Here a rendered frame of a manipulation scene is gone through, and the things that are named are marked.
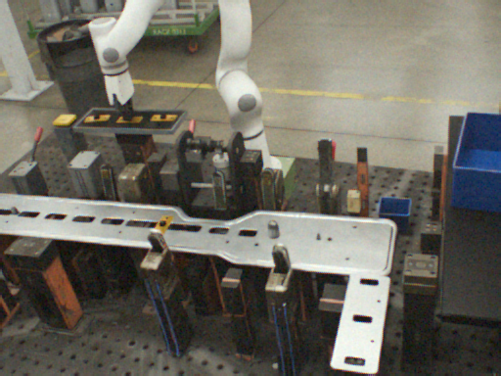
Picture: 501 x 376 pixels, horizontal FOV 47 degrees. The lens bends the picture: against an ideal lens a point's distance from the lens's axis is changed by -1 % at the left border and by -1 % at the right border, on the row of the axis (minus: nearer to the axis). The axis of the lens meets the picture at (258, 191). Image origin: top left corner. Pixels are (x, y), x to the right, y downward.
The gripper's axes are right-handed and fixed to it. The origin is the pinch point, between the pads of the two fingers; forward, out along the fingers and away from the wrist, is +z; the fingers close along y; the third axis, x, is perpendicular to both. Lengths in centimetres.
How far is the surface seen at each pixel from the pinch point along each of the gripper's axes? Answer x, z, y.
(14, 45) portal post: -242, 73, -259
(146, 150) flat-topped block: 4.6, 12.7, 2.9
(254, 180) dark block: 46, 14, 17
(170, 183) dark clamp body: 18.9, 14.7, 18.8
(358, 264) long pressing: 79, 19, 46
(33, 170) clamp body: -33.4, 14.2, 14.3
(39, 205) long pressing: -25.1, 18.7, 27.3
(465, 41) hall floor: 135, 118, -343
